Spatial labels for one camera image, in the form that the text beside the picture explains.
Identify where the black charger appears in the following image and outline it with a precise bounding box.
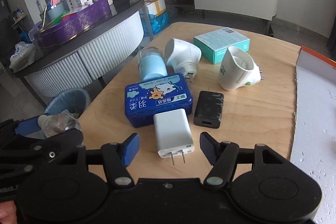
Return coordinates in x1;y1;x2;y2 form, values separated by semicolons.
193;90;224;128

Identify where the white long charger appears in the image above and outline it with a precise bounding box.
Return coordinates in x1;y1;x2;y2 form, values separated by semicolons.
153;109;195;165

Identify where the blue tin box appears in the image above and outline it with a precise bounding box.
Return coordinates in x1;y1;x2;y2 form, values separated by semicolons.
124;73;193;128

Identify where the white green plug-in vaporizer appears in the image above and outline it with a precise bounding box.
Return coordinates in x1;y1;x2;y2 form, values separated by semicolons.
219;46;263;91

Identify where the blue toothpick jar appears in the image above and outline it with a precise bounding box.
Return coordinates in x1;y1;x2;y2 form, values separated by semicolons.
136;47;168;81

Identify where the teal carton box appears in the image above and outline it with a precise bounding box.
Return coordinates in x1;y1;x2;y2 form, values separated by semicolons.
193;27;250;64

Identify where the person's right hand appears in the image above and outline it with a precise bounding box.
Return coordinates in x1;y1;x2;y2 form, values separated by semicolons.
0;201;17;224

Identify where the blue waste bin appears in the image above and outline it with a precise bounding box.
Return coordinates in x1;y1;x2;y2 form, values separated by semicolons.
44;88;91;117

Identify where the round dark side table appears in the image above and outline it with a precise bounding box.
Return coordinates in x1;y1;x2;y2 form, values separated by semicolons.
13;0;145;106

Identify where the orange white box lid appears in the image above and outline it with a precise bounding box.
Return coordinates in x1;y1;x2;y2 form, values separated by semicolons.
290;47;336;223

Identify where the purple gift box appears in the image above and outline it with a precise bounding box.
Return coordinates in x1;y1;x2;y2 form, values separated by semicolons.
35;0;112;48

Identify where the blue plastic bag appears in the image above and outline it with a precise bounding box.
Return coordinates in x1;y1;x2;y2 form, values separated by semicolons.
140;11;170;37

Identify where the cardboard box on floor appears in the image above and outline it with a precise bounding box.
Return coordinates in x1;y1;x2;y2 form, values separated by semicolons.
145;0;166;16

